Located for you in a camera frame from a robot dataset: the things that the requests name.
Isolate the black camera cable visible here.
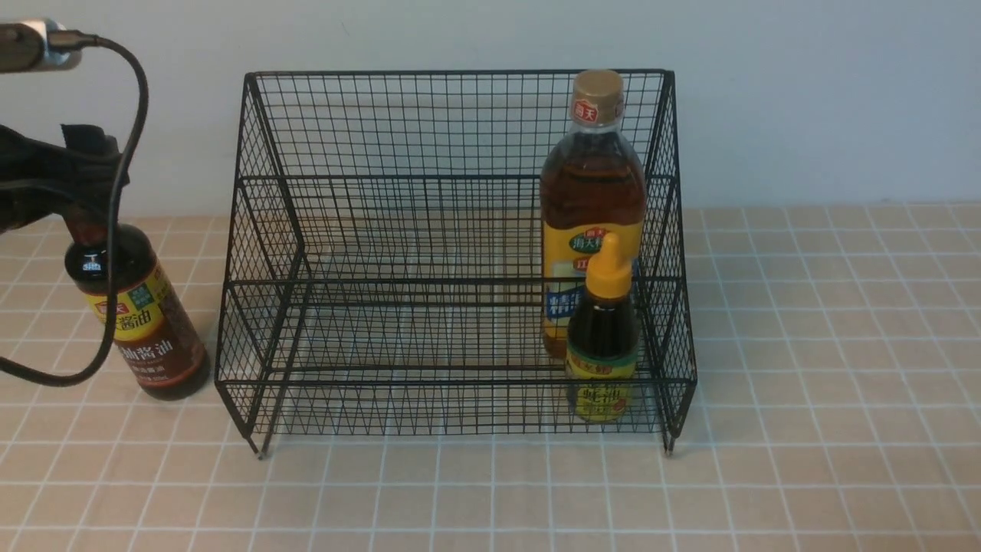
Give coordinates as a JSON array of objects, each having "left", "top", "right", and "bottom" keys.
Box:
[{"left": 0, "top": 32, "right": 150, "bottom": 387}]

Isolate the black wire mesh rack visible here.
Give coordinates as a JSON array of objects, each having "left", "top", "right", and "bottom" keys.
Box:
[{"left": 214, "top": 67, "right": 697, "bottom": 458}]

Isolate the small yellow-capped sauce bottle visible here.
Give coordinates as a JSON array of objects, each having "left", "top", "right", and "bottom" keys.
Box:
[{"left": 565, "top": 233, "right": 640, "bottom": 424}]

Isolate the large amber cooking wine bottle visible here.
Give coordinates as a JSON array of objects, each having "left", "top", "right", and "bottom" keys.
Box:
[{"left": 539, "top": 69, "right": 647, "bottom": 360}]

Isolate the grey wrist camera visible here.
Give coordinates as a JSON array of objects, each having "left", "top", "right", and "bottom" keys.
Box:
[{"left": 1, "top": 18, "right": 83, "bottom": 74}]

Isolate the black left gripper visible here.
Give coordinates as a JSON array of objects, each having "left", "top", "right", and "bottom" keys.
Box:
[{"left": 1, "top": 123, "right": 130, "bottom": 235}]

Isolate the dark soy sauce bottle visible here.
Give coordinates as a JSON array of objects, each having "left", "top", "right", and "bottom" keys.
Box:
[{"left": 62, "top": 206, "right": 210, "bottom": 401}]

